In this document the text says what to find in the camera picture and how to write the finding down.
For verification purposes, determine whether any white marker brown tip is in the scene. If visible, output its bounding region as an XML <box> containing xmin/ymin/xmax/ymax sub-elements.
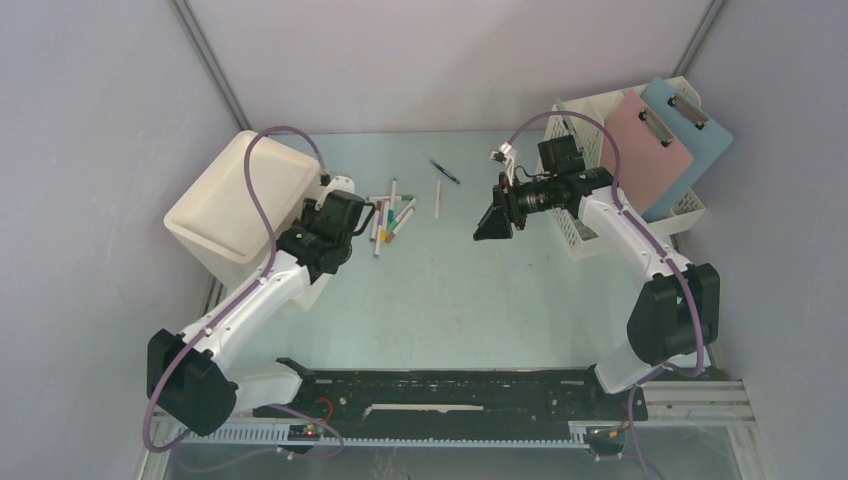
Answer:
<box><xmin>384</xmin><ymin>208</ymin><xmax>415</xmax><ymax>243</ymax></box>

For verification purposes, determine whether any white chalk stick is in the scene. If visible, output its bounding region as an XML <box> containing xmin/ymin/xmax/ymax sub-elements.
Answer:
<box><xmin>434</xmin><ymin>179</ymin><xmax>442</xmax><ymax>219</ymax></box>

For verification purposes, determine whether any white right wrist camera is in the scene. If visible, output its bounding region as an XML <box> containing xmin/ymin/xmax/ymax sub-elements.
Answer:
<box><xmin>489</xmin><ymin>142</ymin><xmax>517</xmax><ymax>185</ymax></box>

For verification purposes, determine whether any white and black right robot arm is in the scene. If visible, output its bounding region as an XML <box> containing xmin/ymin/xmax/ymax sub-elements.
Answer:
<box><xmin>473</xmin><ymin>136</ymin><xmax>720</xmax><ymax>418</ymax></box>

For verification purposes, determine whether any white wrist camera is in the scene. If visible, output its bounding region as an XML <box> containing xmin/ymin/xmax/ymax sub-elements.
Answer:
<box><xmin>320</xmin><ymin>174</ymin><xmax>355</xmax><ymax>198</ymax></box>
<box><xmin>489</xmin><ymin>142</ymin><xmax>517</xmax><ymax>185</ymax></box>

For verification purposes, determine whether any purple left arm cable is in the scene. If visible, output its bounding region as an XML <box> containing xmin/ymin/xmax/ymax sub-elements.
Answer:
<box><xmin>142</xmin><ymin>126</ymin><xmax>346</xmax><ymax>462</ymax></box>

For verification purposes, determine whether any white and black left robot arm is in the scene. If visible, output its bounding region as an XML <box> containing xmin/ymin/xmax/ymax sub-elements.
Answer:
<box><xmin>146</xmin><ymin>190</ymin><xmax>376</xmax><ymax>436</ymax></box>

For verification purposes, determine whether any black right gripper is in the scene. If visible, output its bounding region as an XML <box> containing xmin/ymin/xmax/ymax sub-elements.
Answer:
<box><xmin>473</xmin><ymin>172</ymin><xmax>557</xmax><ymax>242</ymax></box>

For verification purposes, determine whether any white marker purple cap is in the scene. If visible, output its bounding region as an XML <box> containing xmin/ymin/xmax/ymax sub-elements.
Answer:
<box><xmin>373</xmin><ymin>229</ymin><xmax>385</xmax><ymax>259</ymax></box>

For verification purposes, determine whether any white marker brown cap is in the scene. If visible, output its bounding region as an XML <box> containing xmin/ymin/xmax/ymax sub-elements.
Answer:
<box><xmin>369</xmin><ymin>200</ymin><xmax>383</xmax><ymax>243</ymax></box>

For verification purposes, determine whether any white drawer cabinet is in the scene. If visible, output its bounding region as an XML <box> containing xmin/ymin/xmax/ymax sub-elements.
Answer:
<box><xmin>164</xmin><ymin>130</ymin><xmax>321</xmax><ymax>294</ymax></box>

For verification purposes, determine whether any blue clipboard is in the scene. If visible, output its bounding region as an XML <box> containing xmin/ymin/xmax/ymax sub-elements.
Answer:
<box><xmin>641</xmin><ymin>78</ymin><xmax>733</xmax><ymax>222</ymax></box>

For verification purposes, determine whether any green clipboard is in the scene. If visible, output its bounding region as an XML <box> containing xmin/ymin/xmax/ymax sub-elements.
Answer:
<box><xmin>555</xmin><ymin>97</ymin><xmax>577</xmax><ymax>136</ymax></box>

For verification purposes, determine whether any pink clipboard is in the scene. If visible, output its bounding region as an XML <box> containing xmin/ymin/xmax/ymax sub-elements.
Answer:
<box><xmin>599</xmin><ymin>90</ymin><xmax>692</xmax><ymax>217</ymax></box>

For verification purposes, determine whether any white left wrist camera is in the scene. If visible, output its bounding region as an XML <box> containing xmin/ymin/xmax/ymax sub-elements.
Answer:
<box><xmin>320</xmin><ymin>174</ymin><xmax>355</xmax><ymax>198</ymax></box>

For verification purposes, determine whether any white marker green tip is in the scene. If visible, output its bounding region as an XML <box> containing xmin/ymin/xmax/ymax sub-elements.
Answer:
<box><xmin>388</xmin><ymin>198</ymin><xmax>418</xmax><ymax>230</ymax></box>

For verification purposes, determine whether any green transparent pen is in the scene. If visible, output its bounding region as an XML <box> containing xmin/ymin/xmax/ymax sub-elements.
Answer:
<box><xmin>428</xmin><ymin>158</ymin><xmax>461</xmax><ymax>185</ymax></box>

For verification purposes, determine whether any white marker green cap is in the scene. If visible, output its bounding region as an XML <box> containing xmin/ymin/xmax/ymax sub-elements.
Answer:
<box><xmin>368</xmin><ymin>195</ymin><xmax>416</xmax><ymax>202</ymax></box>

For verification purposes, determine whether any white marker teal tip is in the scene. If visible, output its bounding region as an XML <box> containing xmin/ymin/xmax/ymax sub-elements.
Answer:
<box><xmin>388</xmin><ymin>178</ymin><xmax>398</xmax><ymax>218</ymax></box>

